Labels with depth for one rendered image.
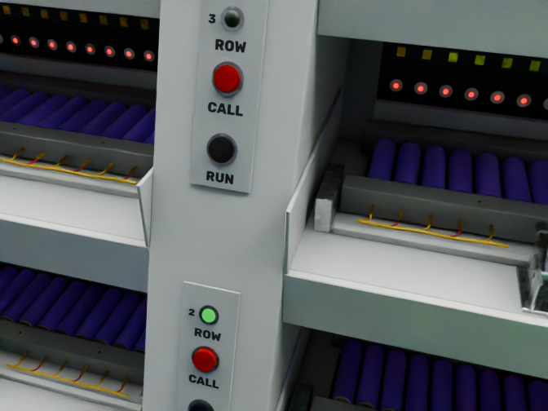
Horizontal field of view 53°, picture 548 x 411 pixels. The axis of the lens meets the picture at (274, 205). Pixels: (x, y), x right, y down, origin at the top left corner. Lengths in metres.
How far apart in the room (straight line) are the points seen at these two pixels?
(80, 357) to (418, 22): 0.40
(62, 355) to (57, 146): 0.19
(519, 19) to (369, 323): 0.20
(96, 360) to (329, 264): 0.25
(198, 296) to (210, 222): 0.05
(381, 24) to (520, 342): 0.21
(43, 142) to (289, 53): 0.24
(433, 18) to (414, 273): 0.16
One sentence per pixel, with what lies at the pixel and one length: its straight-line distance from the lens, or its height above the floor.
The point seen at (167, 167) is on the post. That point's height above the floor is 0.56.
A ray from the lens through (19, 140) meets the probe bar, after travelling 0.50.
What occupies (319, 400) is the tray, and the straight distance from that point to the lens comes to 0.49.
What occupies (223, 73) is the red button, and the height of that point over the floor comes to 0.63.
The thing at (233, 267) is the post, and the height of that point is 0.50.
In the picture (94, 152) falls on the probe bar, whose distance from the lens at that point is 0.46.
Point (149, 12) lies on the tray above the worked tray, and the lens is 0.38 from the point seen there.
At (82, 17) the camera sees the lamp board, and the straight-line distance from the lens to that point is 0.57.
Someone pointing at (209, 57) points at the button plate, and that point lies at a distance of 0.34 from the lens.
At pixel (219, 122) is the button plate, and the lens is 0.34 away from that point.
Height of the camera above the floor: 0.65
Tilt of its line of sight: 16 degrees down
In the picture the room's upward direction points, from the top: 6 degrees clockwise
